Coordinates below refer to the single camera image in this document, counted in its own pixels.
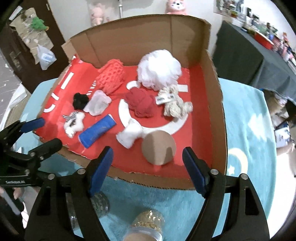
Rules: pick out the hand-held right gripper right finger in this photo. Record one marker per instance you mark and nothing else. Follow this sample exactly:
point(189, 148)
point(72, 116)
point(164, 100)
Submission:
point(195, 171)

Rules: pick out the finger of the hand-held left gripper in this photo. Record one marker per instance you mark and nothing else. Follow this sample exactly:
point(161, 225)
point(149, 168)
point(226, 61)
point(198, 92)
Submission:
point(49, 147)
point(33, 124)

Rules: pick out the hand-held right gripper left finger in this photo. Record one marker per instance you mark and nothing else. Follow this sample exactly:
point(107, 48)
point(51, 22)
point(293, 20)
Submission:
point(101, 169)

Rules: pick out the white plush toy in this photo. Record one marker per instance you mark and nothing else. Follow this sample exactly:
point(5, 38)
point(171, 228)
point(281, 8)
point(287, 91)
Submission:
point(74, 124)

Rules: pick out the white fluffy puff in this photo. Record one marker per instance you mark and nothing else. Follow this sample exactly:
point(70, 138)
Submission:
point(129, 136)

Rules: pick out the brown powder puff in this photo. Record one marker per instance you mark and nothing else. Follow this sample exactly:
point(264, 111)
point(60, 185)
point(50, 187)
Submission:
point(158, 148)

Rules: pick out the black fuzzy scrunchie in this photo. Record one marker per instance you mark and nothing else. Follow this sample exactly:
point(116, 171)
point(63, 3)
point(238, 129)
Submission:
point(79, 102)

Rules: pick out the white pouch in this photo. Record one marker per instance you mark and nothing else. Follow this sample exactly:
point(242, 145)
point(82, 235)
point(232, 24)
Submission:
point(97, 105)

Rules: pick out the red knit scrunchie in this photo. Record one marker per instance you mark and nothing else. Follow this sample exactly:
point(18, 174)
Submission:
point(141, 103)

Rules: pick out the orange mesh sponge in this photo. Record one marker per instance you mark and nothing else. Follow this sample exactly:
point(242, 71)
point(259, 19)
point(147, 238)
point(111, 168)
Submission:
point(111, 75)

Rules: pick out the white mesh bath loofah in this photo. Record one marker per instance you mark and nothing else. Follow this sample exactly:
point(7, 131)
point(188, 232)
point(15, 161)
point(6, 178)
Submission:
point(159, 68)

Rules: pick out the cardboard box red lining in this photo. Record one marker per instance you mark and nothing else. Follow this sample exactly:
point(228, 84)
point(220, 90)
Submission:
point(143, 39)

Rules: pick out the person's left forearm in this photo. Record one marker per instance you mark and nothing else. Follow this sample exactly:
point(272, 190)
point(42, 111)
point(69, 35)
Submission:
point(9, 227)

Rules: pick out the person's left hand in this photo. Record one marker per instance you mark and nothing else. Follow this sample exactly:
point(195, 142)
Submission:
point(18, 193)

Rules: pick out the clear plastic bag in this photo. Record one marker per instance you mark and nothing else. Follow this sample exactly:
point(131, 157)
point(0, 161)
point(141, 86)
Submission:
point(46, 58)

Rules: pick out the jar with gold contents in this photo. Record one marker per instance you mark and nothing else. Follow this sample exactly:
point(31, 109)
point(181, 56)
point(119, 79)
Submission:
point(143, 222)

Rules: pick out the dark brown door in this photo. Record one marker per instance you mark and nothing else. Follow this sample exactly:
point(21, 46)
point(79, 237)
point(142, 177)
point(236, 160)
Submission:
point(57, 34)

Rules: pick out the beige hanging organiser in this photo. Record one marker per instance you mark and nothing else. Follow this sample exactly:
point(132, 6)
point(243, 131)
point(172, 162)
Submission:
point(25, 30)

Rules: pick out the green plush toy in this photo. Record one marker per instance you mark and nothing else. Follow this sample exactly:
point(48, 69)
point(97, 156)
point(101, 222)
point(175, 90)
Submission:
point(38, 23)

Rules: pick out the table with dark cloth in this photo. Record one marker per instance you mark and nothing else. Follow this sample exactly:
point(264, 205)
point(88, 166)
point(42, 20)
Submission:
point(242, 60)

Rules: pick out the light pink plush toy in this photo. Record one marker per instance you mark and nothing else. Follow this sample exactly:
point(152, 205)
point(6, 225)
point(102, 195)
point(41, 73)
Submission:
point(97, 12)

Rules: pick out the metal pole orange tip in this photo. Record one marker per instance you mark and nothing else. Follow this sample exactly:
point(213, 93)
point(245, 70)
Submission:
point(119, 8)

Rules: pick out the red plastic basket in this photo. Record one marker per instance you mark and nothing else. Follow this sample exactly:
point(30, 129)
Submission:
point(264, 40)

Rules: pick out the row of cosmetics bottles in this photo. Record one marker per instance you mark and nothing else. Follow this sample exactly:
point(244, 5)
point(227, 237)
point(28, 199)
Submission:
point(266, 30)

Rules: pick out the pink plush with face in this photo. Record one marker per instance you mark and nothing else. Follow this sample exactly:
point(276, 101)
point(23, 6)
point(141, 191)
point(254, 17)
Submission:
point(175, 7)

